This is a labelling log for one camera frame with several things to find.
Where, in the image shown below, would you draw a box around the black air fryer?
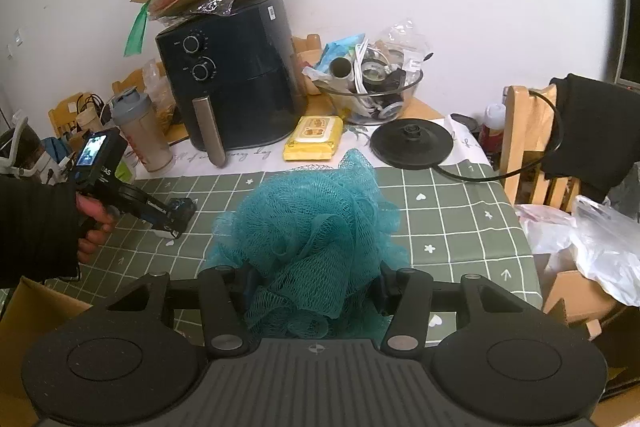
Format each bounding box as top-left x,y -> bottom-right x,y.
155,0 -> 308,168

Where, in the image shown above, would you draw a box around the black cloth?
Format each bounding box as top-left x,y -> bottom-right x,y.
540,74 -> 640,202

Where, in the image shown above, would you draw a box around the small cardboard box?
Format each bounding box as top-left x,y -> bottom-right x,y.
542,269 -> 621,343

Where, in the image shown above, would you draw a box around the glass bowl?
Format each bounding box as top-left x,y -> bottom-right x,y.
314,67 -> 425,126

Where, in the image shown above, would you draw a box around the large cardboard box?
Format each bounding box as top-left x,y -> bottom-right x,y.
0,276 -> 93,427

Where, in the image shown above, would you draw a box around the yellow wet wipes pack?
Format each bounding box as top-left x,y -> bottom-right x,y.
283,114 -> 345,162

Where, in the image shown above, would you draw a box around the black kettle base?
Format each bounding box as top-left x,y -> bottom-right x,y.
371,118 -> 454,168

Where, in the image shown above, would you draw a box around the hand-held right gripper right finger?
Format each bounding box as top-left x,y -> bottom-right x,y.
375,262 -> 538,354

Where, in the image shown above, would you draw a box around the white plastic bags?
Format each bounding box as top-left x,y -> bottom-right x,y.
515,194 -> 640,308

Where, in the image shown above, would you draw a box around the blue packet in bowl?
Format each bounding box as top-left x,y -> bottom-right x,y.
320,36 -> 366,68

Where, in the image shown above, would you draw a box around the green grid tablecloth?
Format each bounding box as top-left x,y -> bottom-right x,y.
0,162 -> 543,338

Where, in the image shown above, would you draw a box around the clear bag of brown snacks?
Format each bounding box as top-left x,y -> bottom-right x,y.
142,57 -> 177,128

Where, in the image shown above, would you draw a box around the green tissue pack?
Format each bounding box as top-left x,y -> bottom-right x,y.
117,151 -> 137,186

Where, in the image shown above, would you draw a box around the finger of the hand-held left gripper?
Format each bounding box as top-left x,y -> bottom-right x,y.
142,199 -> 177,226

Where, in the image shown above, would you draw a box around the grey shaker bottle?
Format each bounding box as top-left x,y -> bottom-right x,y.
110,86 -> 176,174

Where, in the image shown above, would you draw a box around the person's left hand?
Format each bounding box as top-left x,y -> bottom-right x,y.
76,194 -> 118,265

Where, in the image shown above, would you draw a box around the blue cloth bag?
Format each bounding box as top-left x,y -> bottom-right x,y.
40,137 -> 74,168

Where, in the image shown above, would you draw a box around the clear plastic bag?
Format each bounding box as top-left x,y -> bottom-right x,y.
372,21 -> 435,72

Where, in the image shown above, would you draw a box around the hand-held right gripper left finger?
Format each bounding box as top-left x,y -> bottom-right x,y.
105,264 -> 263,356

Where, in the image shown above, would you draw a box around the green plastic strip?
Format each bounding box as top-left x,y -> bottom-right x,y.
123,0 -> 153,58

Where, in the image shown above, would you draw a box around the red bottle white cap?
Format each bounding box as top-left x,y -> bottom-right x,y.
480,103 -> 508,154

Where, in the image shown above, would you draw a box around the grey cardboard tube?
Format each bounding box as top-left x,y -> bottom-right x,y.
329,57 -> 355,80

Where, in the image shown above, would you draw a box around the black kettle base cable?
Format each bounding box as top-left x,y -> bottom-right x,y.
434,88 -> 566,181

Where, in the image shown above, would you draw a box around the teal mesh bath loofah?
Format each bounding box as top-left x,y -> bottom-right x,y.
202,148 -> 411,339

